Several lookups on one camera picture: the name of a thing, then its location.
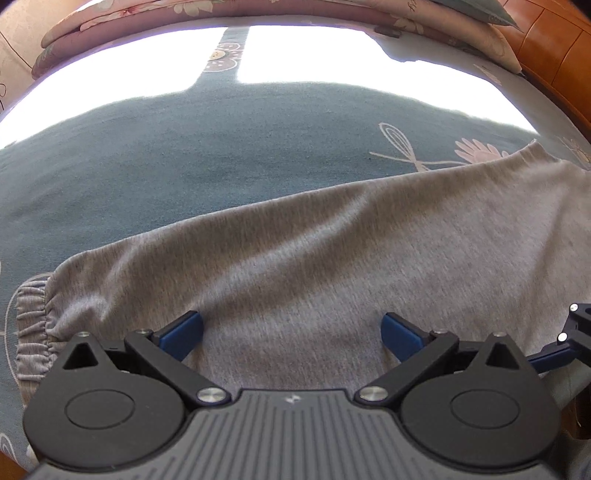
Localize wooden bed frame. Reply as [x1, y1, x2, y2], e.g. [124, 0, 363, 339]
[567, 397, 591, 480]

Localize pink floral quilt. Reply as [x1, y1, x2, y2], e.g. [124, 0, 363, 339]
[32, 0, 522, 75]

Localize blue floral pillow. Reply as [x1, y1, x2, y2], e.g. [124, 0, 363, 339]
[429, 0, 518, 28]

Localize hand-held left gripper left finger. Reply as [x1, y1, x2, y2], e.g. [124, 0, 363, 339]
[62, 311, 232, 408]

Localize wooden headboard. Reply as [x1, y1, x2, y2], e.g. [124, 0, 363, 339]
[494, 0, 591, 125]

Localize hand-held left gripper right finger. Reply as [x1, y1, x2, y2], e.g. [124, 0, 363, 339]
[355, 312, 522, 407]

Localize grey sweatpants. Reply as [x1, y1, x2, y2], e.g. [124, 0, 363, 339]
[16, 141, 591, 411]

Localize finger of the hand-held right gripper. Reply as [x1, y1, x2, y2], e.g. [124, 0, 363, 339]
[529, 302, 591, 374]

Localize blue floral bed sheet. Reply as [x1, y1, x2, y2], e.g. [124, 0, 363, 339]
[0, 25, 591, 467]

